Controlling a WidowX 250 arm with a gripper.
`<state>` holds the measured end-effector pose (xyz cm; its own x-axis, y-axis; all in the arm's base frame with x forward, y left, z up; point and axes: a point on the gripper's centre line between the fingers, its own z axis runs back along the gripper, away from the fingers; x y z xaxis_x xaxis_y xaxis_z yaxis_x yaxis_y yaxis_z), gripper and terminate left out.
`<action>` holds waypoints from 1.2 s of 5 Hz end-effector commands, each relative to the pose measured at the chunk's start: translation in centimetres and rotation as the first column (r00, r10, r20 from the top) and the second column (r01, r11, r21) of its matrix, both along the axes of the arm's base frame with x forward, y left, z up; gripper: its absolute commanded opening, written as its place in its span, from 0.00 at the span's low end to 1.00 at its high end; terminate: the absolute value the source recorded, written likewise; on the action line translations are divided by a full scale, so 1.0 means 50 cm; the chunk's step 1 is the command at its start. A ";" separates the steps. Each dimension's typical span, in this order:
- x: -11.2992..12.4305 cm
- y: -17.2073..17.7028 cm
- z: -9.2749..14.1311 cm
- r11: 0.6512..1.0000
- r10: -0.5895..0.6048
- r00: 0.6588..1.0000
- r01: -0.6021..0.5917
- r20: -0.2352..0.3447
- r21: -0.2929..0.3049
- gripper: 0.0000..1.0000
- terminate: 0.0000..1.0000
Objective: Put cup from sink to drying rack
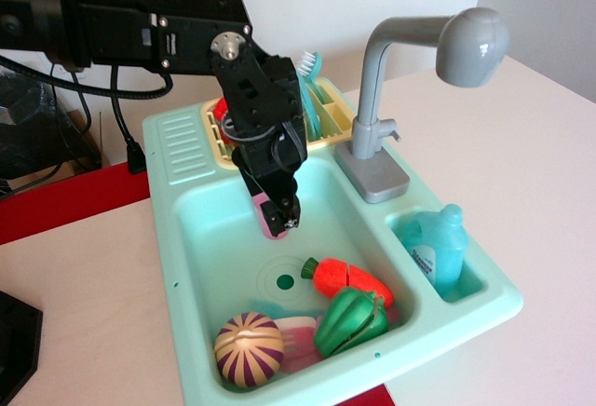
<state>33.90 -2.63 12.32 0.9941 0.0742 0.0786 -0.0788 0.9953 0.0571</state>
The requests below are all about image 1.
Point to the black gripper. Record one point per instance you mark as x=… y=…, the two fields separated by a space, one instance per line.
x=266 y=122

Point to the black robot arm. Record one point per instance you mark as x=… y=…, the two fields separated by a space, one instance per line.
x=165 y=37

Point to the red toy item in rack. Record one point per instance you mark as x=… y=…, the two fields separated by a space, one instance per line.
x=222 y=119

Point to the yellow drying rack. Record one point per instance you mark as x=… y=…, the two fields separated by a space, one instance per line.
x=336 y=116

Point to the mint green toy sink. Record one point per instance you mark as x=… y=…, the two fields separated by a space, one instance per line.
x=217 y=263

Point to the pink toy cup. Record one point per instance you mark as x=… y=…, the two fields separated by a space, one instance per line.
x=298 y=338

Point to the orange toy carrot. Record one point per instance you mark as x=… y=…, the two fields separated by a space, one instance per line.
x=330 y=275

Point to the teal toy dish brush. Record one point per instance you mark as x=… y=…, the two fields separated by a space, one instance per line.
x=308 y=68

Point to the green toy bell pepper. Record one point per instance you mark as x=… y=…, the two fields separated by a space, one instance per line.
x=352 y=318

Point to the purple striped toy onion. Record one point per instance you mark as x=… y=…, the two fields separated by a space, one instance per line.
x=249 y=349

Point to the blue toy detergent bottle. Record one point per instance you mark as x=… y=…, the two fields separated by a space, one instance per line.
x=437 y=242

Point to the cardboard box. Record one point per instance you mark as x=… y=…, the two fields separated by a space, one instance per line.
x=47 y=147

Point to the red mat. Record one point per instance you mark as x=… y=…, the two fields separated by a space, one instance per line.
x=70 y=200

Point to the grey toy faucet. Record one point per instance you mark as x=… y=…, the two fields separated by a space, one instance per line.
x=469 y=47

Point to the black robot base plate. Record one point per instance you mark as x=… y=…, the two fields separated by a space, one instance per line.
x=21 y=331

